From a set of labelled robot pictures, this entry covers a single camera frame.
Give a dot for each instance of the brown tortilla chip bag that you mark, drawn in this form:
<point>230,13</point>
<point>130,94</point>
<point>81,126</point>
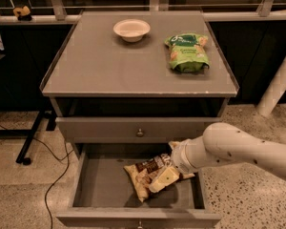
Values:
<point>143,173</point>

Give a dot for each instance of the black table leg frame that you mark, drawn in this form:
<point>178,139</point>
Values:
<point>28,134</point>

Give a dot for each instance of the yellow black small object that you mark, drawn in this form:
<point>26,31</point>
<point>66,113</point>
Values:
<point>22,13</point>

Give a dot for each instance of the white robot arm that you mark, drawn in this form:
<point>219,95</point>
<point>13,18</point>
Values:
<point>221,144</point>

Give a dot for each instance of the metal top drawer knob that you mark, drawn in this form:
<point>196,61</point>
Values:
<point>140,133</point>

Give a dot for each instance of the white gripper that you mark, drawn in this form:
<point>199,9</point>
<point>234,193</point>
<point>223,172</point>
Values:
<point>182,157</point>

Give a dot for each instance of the grey drawer cabinet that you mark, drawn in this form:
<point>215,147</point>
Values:
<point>100,75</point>

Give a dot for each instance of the grey open middle drawer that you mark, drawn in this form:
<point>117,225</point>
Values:
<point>104,196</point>

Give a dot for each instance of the white paper bowl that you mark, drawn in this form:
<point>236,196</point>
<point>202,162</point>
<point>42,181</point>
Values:
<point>131,30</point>

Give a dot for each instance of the grey top drawer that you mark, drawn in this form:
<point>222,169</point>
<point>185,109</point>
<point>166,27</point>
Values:
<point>124,129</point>

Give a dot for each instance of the green snack bag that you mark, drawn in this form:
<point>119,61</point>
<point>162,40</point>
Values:
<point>187,54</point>

